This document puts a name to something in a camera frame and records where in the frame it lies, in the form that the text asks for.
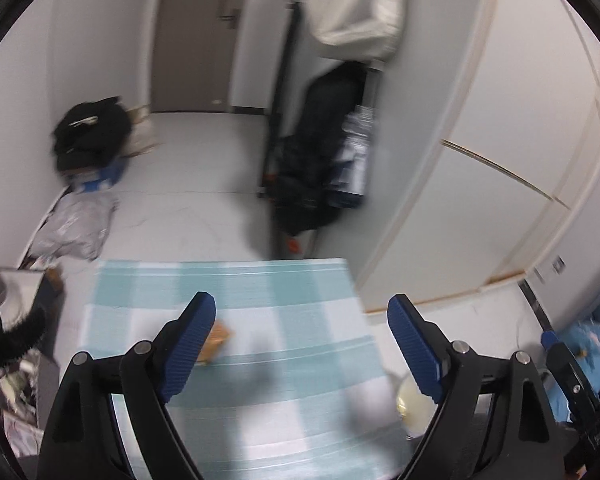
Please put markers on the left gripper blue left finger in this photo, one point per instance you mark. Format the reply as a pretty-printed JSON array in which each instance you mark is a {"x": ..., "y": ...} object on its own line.
[{"x": 180, "y": 342}]

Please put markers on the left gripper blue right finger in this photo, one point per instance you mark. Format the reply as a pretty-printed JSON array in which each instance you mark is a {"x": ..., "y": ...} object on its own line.
[{"x": 424, "y": 347}]

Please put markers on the white trash bin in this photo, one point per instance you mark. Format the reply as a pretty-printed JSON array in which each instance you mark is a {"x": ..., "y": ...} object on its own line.
[{"x": 416, "y": 410}]

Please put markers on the blue floral bedding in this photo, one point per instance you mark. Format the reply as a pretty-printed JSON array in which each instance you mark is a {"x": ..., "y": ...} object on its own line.
[{"x": 583, "y": 340}]

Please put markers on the teal plaid tablecloth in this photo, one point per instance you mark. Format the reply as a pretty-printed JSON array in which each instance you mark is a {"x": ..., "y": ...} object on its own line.
[{"x": 298, "y": 390}]

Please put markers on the cluttered side shelf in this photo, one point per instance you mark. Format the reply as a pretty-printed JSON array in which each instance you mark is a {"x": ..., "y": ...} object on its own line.
[{"x": 28, "y": 383}]

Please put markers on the blue cardboard box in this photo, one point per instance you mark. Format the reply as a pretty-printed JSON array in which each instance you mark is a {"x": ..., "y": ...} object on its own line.
[{"x": 98, "y": 179}]

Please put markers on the white wardrobe sliding doors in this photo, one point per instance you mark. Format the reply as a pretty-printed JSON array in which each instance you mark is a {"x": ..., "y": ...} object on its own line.
[{"x": 515, "y": 157}]

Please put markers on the black hanging coat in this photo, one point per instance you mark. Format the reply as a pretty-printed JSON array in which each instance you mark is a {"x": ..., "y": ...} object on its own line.
[{"x": 307, "y": 161}]

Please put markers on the beige tote bag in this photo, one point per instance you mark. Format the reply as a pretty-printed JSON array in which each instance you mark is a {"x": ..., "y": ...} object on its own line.
[{"x": 143, "y": 136}]

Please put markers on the grey brown door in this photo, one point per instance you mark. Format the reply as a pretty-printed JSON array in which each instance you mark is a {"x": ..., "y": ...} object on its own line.
[{"x": 193, "y": 55}]

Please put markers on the white hanging bag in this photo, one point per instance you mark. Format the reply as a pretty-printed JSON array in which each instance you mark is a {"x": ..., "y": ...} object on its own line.
[{"x": 355, "y": 30}]

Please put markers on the wall power socket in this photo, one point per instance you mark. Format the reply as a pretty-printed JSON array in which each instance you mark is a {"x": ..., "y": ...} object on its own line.
[{"x": 558, "y": 265}]

